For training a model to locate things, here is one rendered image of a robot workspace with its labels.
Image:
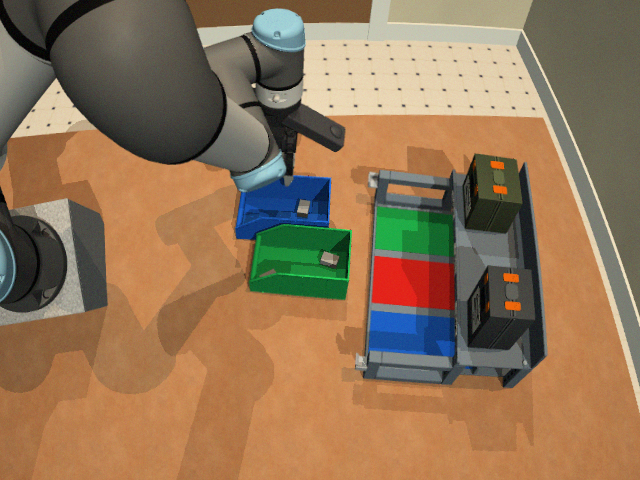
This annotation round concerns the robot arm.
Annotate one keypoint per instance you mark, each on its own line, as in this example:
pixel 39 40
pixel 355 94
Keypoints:
pixel 138 72

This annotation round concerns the green bin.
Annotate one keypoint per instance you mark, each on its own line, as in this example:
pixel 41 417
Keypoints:
pixel 294 252

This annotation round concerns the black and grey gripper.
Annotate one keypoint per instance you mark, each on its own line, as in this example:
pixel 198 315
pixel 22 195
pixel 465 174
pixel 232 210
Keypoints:
pixel 284 136

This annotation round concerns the blue bin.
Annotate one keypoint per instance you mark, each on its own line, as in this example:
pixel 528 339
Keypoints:
pixel 276 200

